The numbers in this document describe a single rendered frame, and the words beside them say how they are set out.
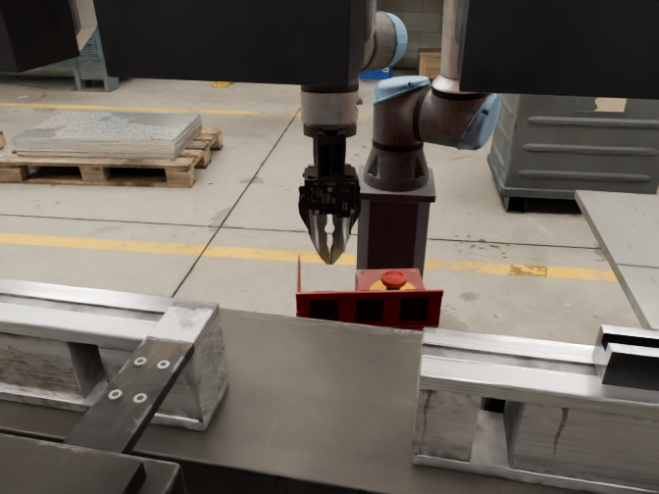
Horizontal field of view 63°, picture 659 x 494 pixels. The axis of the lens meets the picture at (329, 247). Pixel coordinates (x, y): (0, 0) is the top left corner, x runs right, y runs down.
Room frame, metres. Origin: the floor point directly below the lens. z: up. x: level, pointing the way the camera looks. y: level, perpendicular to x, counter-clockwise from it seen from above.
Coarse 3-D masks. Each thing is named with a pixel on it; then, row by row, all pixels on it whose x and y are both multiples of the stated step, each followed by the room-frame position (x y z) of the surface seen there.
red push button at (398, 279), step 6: (384, 276) 0.68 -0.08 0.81; (390, 276) 0.68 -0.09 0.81; (396, 276) 0.68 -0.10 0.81; (402, 276) 0.68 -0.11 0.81; (384, 282) 0.68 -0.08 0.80; (390, 282) 0.67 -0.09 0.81; (396, 282) 0.67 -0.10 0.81; (402, 282) 0.67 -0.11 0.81; (390, 288) 0.68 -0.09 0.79; (396, 288) 0.68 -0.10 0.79
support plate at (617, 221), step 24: (576, 192) 0.56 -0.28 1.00; (600, 192) 0.56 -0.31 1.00; (600, 216) 0.49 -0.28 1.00; (624, 216) 0.49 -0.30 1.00; (648, 216) 0.49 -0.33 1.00; (600, 240) 0.45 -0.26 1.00; (624, 240) 0.44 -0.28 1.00; (648, 240) 0.44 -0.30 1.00; (648, 264) 0.40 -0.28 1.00; (624, 288) 0.37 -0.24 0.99; (648, 288) 0.36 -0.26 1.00; (648, 312) 0.33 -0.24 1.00
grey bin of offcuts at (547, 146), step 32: (512, 96) 2.82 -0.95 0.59; (544, 96) 2.63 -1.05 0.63; (512, 128) 2.69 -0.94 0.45; (544, 128) 2.63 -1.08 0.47; (576, 128) 2.61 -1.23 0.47; (608, 128) 2.59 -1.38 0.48; (640, 128) 2.58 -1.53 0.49; (512, 160) 2.65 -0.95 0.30; (544, 160) 2.63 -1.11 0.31; (576, 160) 2.61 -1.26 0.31; (608, 160) 2.59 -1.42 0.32; (640, 160) 2.57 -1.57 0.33; (512, 192) 2.63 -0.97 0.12; (544, 192) 2.61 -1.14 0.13; (640, 192) 2.56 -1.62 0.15
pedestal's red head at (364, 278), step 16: (368, 272) 0.74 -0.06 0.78; (416, 272) 0.74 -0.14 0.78; (368, 288) 0.70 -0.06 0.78; (416, 288) 0.70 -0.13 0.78; (304, 304) 0.60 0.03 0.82; (320, 304) 0.59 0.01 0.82; (336, 304) 0.59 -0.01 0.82; (352, 304) 0.60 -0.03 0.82; (368, 304) 0.60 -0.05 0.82; (384, 304) 0.60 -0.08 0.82; (400, 304) 0.60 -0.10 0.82; (416, 304) 0.60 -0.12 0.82; (432, 304) 0.60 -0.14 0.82; (336, 320) 0.59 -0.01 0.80; (352, 320) 0.60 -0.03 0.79; (368, 320) 0.60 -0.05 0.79; (384, 320) 0.60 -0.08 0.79; (400, 320) 0.60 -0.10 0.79; (416, 320) 0.60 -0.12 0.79; (432, 320) 0.60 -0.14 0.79
